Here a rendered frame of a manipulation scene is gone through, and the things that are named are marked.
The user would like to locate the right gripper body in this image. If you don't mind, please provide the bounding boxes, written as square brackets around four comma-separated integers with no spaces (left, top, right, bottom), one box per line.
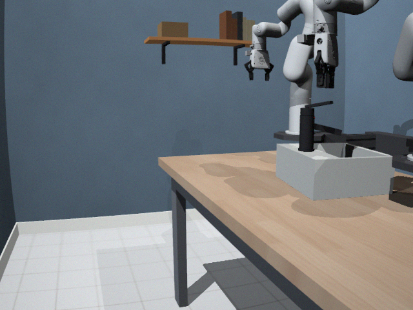
[250,49,270,69]

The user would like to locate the white rectangular sink basin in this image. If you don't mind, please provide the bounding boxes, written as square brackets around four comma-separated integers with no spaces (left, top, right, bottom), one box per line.
[276,143,395,200]

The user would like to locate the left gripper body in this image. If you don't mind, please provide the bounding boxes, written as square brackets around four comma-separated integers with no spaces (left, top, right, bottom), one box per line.
[314,32,339,67]

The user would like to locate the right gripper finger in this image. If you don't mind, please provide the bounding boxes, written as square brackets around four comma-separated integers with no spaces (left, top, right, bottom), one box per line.
[244,61,254,80]
[264,63,274,81]

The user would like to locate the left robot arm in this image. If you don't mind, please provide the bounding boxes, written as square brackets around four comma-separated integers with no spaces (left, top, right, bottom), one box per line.
[297,0,413,81]

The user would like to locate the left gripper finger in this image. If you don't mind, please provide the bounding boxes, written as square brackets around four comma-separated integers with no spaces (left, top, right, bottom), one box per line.
[314,50,327,88]
[326,66,335,88]

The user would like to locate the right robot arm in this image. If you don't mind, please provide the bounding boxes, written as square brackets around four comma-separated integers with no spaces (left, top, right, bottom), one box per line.
[250,0,314,135]

